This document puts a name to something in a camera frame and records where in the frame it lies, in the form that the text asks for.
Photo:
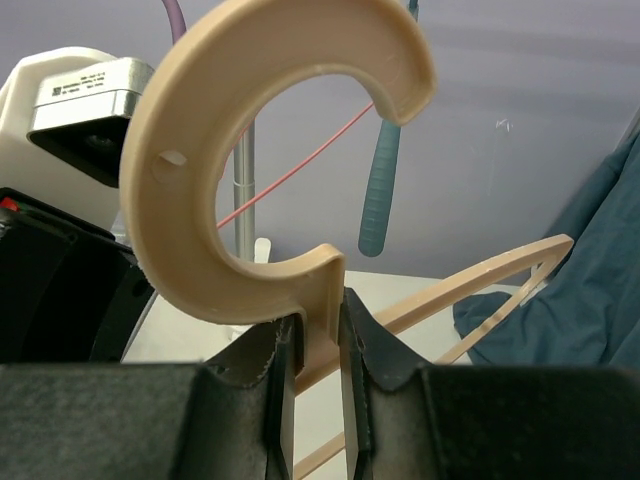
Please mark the beige hanger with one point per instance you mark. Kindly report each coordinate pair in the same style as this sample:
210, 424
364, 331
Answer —
212, 83

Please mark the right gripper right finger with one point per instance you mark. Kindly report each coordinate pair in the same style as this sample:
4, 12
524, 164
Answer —
407, 418

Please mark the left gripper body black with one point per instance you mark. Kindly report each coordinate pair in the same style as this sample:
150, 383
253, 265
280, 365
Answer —
69, 291

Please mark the white metal clothes rack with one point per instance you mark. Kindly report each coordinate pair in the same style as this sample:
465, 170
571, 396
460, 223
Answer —
248, 246

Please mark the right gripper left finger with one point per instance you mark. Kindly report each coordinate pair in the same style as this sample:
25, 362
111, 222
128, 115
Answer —
231, 417

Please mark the blue grey t shirt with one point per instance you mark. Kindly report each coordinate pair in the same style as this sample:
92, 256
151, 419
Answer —
588, 311

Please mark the blue hanger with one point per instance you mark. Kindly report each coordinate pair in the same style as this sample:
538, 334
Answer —
379, 192

